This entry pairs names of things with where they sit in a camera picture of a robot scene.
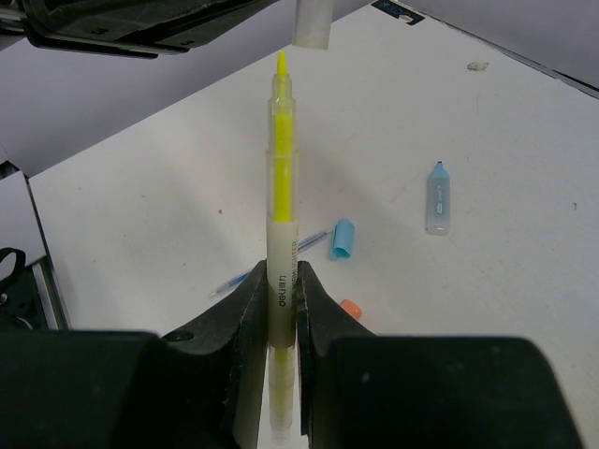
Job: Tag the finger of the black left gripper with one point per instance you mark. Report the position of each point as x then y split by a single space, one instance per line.
143 29

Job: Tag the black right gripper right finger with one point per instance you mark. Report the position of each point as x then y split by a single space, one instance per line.
361 390

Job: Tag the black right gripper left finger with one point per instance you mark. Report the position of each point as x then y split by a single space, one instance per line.
199 386

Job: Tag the orange highlighter cap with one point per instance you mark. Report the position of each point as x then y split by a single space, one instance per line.
353 309

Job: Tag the thin yellow highlighter pen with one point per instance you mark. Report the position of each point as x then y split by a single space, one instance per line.
282 231

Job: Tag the small clear pen cap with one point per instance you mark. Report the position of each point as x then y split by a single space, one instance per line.
313 19

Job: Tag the light blue highlighter cap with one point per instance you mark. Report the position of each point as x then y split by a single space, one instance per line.
342 241

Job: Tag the light blue highlighter body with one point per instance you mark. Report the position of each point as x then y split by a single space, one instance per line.
438 201

